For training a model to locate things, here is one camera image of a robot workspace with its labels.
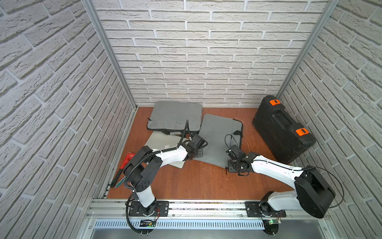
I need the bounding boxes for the grey laptop sleeve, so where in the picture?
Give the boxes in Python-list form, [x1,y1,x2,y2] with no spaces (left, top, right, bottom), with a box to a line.
[195,114,243,168]

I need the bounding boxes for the silver apple laptop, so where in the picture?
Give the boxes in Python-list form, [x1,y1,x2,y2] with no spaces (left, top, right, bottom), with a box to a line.
[145,131,187,168]

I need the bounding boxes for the grey zippered laptop bag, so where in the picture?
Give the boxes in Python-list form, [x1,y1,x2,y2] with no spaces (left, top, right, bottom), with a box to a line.
[147,101,203,134]

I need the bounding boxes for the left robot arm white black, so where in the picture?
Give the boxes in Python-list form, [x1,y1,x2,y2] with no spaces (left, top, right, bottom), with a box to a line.
[122,138,208,216]

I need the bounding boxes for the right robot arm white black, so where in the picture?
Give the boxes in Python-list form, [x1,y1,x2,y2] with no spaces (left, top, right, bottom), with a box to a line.
[226,149,336,219]

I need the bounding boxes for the black plastic tool case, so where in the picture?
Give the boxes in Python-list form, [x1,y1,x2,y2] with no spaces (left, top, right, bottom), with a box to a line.
[252,95,316,164]

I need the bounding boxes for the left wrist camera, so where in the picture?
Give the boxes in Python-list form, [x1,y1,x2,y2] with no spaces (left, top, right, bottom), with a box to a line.
[189,134,208,149]

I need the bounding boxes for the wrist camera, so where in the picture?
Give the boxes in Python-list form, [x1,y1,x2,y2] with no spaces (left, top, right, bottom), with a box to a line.
[226,145,246,161]
[189,134,208,149]

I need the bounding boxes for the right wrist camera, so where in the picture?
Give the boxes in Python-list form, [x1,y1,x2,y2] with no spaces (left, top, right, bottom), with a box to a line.
[226,145,246,161]

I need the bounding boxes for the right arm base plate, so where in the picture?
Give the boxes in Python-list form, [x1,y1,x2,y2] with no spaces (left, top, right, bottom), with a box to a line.
[244,201,286,218]

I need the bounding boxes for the red handled pliers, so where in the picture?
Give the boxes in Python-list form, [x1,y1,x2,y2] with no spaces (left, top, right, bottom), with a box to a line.
[110,152,135,188]

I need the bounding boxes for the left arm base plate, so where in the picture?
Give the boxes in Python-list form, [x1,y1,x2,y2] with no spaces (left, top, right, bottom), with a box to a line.
[128,201,170,217]

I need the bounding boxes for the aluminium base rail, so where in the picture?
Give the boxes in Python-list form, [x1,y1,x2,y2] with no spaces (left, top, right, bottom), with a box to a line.
[85,199,317,221]

